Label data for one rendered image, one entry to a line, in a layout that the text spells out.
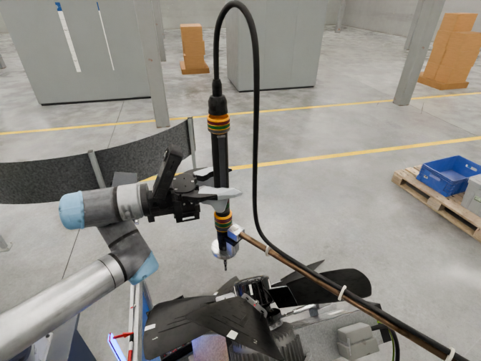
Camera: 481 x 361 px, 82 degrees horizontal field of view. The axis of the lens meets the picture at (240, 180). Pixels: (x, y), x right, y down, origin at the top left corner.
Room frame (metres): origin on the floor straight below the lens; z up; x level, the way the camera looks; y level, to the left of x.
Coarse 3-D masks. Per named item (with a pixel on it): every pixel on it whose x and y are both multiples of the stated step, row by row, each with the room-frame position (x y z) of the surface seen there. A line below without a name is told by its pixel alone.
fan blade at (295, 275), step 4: (324, 260) 0.73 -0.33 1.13; (312, 264) 0.70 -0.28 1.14; (316, 264) 0.71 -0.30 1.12; (312, 268) 0.71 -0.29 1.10; (292, 272) 0.64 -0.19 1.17; (296, 272) 0.66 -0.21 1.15; (284, 276) 0.62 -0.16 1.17; (288, 276) 0.63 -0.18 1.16; (292, 276) 0.65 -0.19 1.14; (296, 276) 0.67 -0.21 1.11; (300, 276) 0.68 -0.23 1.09; (304, 276) 0.71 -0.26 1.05; (280, 280) 0.62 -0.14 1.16; (284, 280) 0.62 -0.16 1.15; (288, 280) 0.64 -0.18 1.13; (292, 280) 0.65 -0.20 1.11; (284, 284) 0.62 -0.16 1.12
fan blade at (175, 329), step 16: (160, 304) 0.54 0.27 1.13; (176, 304) 0.52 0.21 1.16; (192, 304) 0.51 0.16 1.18; (160, 320) 0.47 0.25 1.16; (176, 320) 0.46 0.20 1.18; (144, 336) 0.42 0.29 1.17; (160, 336) 0.41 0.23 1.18; (176, 336) 0.41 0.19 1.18; (192, 336) 0.41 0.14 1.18; (144, 352) 0.36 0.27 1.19; (160, 352) 0.36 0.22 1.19
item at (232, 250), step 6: (228, 228) 0.47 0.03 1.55; (240, 228) 0.47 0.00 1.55; (228, 234) 0.47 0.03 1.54; (234, 234) 0.46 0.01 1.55; (216, 240) 0.52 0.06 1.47; (228, 240) 0.46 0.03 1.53; (234, 240) 0.46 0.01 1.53; (240, 240) 0.47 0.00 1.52; (216, 246) 0.50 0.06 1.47; (228, 246) 0.47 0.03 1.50; (234, 246) 0.47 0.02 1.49; (216, 252) 0.48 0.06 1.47; (222, 252) 0.48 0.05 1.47; (228, 252) 0.47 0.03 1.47; (234, 252) 0.47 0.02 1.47; (222, 258) 0.46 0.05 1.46; (228, 258) 0.47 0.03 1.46
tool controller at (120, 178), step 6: (114, 174) 1.17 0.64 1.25; (120, 174) 1.17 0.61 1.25; (126, 174) 1.18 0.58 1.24; (132, 174) 1.20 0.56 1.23; (114, 180) 1.11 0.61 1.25; (120, 180) 1.12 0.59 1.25; (126, 180) 1.13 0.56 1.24; (132, 180) 1.14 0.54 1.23; (114, 186) 1.06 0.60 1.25; (138, 222) 1.00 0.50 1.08
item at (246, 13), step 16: (224, 16) 0.48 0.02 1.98; (256, 32) 0.45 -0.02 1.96; (256, 48) 0.44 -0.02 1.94; (256, 64) 0.44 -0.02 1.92; (256, 80) 0.44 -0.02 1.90; (256, 96) 0.44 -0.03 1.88; (256, 112) 0.44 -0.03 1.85; (256, 128) 0.44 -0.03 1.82; (256, 144) 0.44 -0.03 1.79; (256, 160) 0.44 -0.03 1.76; (256, 176) 0.44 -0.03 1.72; (256, 192) 0.44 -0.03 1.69; (256, 208) 0.44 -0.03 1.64; (256, 224) 0.43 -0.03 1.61; (288, 256) 0.38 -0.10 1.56; (336, 288) 0.31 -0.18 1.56; (368, 304) 0.28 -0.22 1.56; (416, 336) 0.23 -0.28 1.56; (448, 352) 0.20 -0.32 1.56
